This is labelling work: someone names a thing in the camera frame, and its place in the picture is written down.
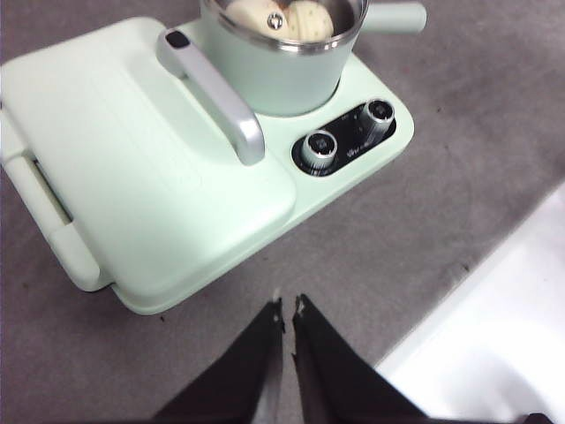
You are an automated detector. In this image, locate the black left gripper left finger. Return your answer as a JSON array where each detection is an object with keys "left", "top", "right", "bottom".
[{"left": 152, "top": 299, "right": 284, "bottom": 424}]

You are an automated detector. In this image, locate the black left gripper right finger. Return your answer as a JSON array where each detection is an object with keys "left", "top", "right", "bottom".
[{"left": 292, "top": 293, "right": 427, "bottom": 424}]

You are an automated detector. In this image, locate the twisted bun with green specks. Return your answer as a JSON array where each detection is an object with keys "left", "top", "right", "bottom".
[{"left": 284, "top": 0, "right": 335, "bottom": 42}]

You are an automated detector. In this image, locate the plain white steamed bun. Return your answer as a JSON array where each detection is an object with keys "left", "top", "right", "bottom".
[{"left": 227, "top": 0, "right": 284, "bottom": 35}]

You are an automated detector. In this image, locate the mint green breakfast machine base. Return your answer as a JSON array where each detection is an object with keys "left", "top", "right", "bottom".
[{"left": 0, "top": 17, "right": 416, "bottom": 317}]

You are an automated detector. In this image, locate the mint green grill lid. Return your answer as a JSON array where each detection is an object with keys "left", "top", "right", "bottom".
[{"left": 0, "top": 17, "right": 298, "bottom": 310}]

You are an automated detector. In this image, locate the silver control knob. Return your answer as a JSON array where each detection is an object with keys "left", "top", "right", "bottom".
[
  {"left": 360, "top": 99, "right": 395, "bottom": 136},
  {"left": 301, "top": 131, "right": 339, "bottom": 171}
]

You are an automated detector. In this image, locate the silver grill lid handle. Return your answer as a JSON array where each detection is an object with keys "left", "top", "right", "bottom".
[{"left": 154, "top": 28, "right": 266, "bottom": 167}]

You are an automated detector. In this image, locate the mint green handled pot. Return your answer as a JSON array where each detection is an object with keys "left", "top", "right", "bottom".
[{"left": 200, "top": 0, "right": 428, "bottom": 118}]

